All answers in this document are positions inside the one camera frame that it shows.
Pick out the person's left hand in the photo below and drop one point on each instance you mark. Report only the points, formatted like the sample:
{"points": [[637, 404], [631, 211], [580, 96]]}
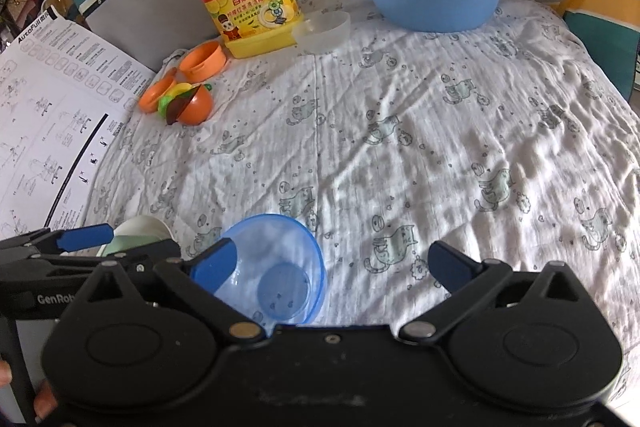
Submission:
{"points": [[44, 402]]}

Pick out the yellow striped teal cushion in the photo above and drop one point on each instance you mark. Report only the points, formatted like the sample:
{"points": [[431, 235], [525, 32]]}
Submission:
{"points": [[605, 32]]}

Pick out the yellow toy banana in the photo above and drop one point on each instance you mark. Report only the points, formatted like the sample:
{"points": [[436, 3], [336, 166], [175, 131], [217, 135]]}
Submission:
{"points": [[179, 89]]}

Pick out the white cat-print blanket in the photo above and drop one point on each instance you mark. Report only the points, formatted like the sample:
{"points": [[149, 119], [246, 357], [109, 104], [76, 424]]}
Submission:
{"points": [[400, 132]]}

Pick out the white printed instruction sheet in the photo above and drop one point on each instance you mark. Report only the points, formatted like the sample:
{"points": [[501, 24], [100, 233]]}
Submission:
{"points": [[55, 107]]}

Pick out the green toy vegetable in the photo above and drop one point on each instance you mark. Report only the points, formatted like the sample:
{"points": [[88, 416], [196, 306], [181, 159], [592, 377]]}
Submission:
{"points": [[165, 105]]}

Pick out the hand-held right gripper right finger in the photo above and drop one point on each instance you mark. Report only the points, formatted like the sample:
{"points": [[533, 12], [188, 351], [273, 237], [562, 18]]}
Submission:
{"points": [[447, 267]]}

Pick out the green square plate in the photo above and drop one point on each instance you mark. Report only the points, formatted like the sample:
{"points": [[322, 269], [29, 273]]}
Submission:
{"points": [[125, 243]]}

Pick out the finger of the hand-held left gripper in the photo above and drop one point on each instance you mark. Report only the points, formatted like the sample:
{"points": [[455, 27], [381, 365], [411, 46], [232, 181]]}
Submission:
{"points": [[87, 237], [140, 254]]}

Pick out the shallow orange toy bowl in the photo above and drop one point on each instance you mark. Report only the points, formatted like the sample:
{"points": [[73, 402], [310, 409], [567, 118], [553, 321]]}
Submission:
{"points": [[152, 96]]}

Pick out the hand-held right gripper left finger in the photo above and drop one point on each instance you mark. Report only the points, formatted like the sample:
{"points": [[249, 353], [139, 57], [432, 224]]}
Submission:
{"points": [[215, 264]]}

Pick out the orange toy pot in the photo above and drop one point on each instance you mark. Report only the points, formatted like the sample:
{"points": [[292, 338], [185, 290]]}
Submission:
{"points": [[202, 62]]}

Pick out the brown toy food piece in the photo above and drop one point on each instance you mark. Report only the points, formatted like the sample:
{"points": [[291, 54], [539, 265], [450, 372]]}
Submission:
{"points": [[177, 109]]}

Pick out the clear plastic bowl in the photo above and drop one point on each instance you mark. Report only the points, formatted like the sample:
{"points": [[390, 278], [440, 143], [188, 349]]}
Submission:
{"points": [[322, 32]]}

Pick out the transparent blue plastic bowl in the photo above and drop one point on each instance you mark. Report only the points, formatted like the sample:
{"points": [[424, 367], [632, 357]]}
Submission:
{"points": [[285, 252]]}

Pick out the deep orange toy bowl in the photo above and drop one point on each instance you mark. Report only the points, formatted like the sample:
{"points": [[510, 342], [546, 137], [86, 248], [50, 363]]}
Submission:
{"points": [[199, 107]]}

